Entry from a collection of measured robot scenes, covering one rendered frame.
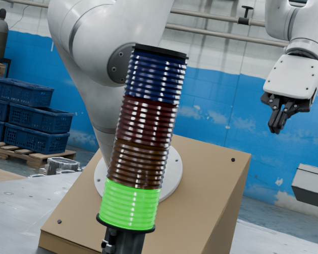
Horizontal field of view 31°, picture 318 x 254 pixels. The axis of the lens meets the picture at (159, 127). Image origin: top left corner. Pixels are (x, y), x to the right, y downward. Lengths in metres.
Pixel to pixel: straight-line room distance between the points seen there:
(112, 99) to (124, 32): 0.17
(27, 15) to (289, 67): 7.14
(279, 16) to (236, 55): 5.36
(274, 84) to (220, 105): 5.46
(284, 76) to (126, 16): 0.45
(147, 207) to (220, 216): 0.55
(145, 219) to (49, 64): 7.31
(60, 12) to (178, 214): 0.45
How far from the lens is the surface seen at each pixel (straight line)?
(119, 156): 0.57
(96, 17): 0.89
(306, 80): 1.19
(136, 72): 0.57
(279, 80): 1.20
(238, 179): 1.16
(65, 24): 0.94
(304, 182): 1.07
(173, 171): 1.18
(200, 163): 1.20
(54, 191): 1.66
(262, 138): 6.50
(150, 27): 0.90
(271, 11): 1.26
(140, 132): 0.56
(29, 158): 5.85
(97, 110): 1.01
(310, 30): 1.25
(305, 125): 6.38
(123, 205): 0.58
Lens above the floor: 1.19
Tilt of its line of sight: 5 degrees down
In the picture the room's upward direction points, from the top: 12 degrees clockwise
